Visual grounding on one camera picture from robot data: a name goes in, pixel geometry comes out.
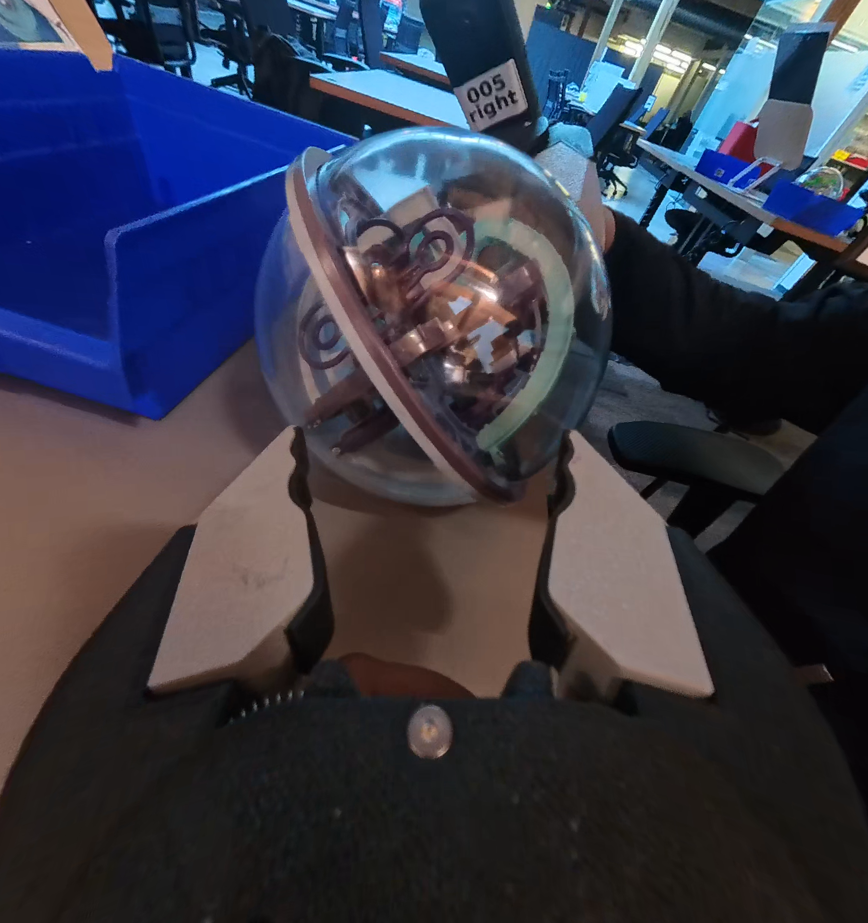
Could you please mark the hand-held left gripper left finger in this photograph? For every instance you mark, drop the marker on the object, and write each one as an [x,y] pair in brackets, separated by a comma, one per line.
[239,591]

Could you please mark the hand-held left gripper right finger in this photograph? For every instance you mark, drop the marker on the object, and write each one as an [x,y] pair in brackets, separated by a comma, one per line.
[621,591]

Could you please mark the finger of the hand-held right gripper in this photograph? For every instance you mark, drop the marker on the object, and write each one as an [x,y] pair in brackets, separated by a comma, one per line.
[571,148]

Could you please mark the clear plastic maze ball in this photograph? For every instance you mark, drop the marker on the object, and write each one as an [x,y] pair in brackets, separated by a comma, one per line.
[419,303]
[823,180]

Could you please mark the person's right forearm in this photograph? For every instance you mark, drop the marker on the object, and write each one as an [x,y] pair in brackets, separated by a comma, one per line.
[729,339]

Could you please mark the person's left hand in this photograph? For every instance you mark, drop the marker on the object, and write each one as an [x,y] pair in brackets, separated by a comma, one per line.
[405,678]

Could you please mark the white office desk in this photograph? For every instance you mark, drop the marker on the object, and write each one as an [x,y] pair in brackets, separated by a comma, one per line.
[683,162]
[383,94]

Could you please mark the small blue storage bin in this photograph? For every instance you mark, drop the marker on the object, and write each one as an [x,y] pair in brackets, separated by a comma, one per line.
[722,166]
[809,213]

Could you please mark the red box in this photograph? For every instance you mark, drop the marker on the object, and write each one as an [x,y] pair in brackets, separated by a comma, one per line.
[740,137]

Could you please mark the person's black clothing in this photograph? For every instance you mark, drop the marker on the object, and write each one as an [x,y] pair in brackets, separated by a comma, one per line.
[838,541]

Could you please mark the brown cardboard board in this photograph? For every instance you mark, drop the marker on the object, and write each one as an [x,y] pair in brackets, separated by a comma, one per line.
[91,36]

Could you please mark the large blue plastic bin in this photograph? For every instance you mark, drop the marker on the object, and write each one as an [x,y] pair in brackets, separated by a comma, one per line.
[80,216]

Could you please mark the printed instruction sheet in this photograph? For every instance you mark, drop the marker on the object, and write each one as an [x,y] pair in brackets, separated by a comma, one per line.
[15,21]

